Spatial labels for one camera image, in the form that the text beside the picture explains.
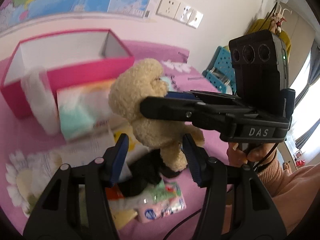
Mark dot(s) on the pink sleeved right forearm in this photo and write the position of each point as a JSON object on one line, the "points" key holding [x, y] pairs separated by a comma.
{"points": [[292, 193]]}

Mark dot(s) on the small floral tissue pack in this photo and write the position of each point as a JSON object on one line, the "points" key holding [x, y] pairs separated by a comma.
{"points": [[152, 203]]}

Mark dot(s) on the red white plush ornament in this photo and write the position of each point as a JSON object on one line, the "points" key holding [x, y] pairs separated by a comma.
{"points": [[276, 23]]}

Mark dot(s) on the white wall switch right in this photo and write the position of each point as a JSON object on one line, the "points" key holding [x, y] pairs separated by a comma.
{"points": [[195, 19]]}

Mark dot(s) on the beige plush teddy bear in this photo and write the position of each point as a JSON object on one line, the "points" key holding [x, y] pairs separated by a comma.
{"points": [[139, 95]]}

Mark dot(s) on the white wall socket middle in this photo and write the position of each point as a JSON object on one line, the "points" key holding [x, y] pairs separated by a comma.
{"points": [[183, 13]]}

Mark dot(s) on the person's right hand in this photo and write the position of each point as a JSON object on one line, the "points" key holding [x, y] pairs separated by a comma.
{"points": [[261, 155]]}

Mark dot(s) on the white pump lotion bottle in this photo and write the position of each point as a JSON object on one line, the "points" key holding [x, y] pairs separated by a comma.
{"points": [[39, 96]]}

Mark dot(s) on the large pastel tissue pack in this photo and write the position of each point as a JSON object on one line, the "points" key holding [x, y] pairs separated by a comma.
{"points": [[84, 110]]}

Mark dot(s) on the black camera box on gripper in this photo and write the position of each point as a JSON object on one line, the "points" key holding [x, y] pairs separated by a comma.
{"points": [[260, 64]]}

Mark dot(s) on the blue perforated plastic basket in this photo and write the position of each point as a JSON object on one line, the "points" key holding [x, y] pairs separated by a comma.
{"points": [[220, 72]]}

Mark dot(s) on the white wall socket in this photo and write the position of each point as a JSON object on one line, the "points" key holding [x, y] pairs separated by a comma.
{"points": [[183, 13], [168, 8]]}

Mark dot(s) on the pink floral tablecloth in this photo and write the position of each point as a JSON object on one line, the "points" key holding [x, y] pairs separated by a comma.
{"points": [[28, 137]]}

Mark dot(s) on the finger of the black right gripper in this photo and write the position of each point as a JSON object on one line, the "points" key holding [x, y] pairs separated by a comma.
{"points": [[197, 112], [213, 98]]}

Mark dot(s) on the black soft cloth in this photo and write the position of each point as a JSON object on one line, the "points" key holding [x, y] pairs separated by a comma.
{"points": [[148, 170]]}

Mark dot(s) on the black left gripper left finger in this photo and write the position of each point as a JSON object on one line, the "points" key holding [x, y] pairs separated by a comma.
{"points": [[56, 214]]}

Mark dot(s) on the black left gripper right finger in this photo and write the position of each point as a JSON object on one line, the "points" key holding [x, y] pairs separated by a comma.
{"points": [[254, 214]]}

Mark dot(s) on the white wall socket left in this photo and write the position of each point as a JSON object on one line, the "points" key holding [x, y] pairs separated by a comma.
{"points": [[168, 8]]}

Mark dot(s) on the pink open cardboard box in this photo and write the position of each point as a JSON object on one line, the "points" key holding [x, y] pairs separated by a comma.
{"points": [[69, 57]]}

